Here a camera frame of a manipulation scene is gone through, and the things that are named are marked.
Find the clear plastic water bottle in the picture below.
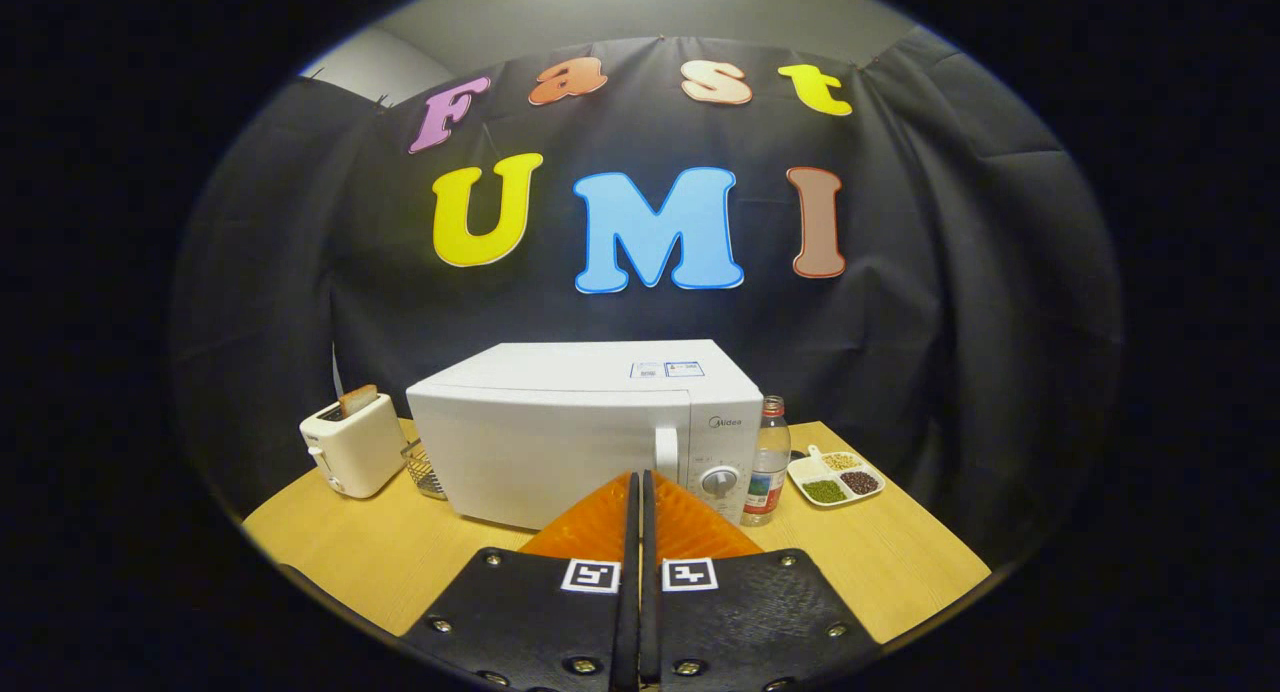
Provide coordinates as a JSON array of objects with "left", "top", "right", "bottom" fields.
[{"left": 741, "top": 395, "right": 791, "bottom": 527}]

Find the white toaster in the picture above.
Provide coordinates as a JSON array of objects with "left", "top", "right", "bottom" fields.
[{"left": 299, "top": 392, "right": 409, "bottom": 500}]

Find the white divided dish of beans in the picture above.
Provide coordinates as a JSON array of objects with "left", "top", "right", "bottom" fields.
[{"left": 787, "top": 445, "right": 887, "bottom": 509}]

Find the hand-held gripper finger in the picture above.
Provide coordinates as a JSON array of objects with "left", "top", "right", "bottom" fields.
[
  {"left": 400, "top": 470, "right": 641, "bottom": 692},
  {"left": 640, "top": 469, "right": 883, "bottom": 692}
]

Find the wire mesh basket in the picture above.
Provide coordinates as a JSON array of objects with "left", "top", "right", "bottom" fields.
[{"left": 402, "top": 439, "right": 448, "bottom": 501}]

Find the white microwave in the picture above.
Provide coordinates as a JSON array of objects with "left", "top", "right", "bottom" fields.
[{"left": 406, "top": 340, "right": 765, "bottom": 533}]

